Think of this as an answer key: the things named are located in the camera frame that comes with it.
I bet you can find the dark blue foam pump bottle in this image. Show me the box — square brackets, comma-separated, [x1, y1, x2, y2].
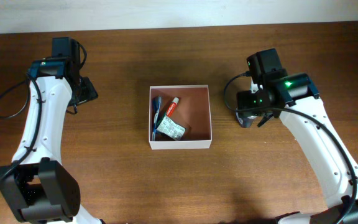
[236, 112, 257, 128]

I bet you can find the blue white toothbrush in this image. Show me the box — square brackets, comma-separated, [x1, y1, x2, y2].
[152, 96, 162, 141]

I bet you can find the white green soap packet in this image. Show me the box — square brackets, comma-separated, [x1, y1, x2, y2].
[157, 116, 186, 141]

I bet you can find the red green toothpaste tube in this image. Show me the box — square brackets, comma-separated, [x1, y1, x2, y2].
[164, 97, 180, 117]

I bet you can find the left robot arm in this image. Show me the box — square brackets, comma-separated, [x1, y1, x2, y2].
[0, 37, 103, 223]

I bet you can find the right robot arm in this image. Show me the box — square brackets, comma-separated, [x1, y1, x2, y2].
[235, 49, 358, 223]

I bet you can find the pink cardboard box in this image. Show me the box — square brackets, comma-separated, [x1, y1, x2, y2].
[148, 85, 213, 150]

